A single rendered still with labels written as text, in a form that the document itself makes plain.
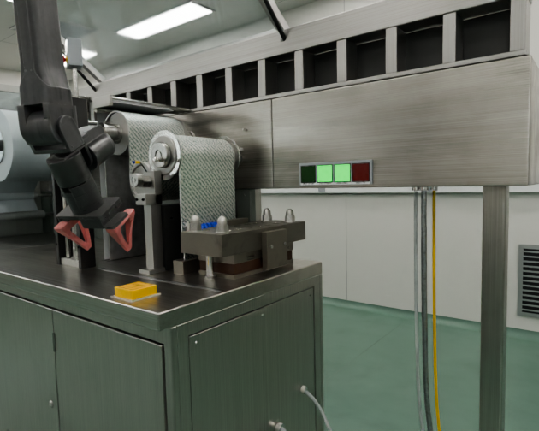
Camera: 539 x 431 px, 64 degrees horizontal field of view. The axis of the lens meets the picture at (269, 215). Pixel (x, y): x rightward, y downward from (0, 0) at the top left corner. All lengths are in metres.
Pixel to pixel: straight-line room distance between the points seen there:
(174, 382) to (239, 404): 0.26
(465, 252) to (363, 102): 2.48
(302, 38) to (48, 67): 0.87
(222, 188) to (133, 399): 0.66
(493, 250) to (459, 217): 2.26
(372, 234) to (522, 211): 1.15
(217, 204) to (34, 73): 0.76
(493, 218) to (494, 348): 0.37
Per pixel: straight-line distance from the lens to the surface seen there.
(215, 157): 1.38
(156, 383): 1.05
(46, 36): 0.80
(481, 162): 1.18
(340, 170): 1.30
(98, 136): 0.86
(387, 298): 3.90
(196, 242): 1.18
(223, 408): 1.15
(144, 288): 1.05
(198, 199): 1.32
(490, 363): 1.44
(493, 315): 1.39
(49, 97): 0.77
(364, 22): 1.36
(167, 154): 1.28
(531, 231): 3.53
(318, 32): 1.42
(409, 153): 1.23
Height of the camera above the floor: 1.16
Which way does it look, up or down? 4 degrees down
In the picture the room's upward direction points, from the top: 1 degrees counter-clockwise
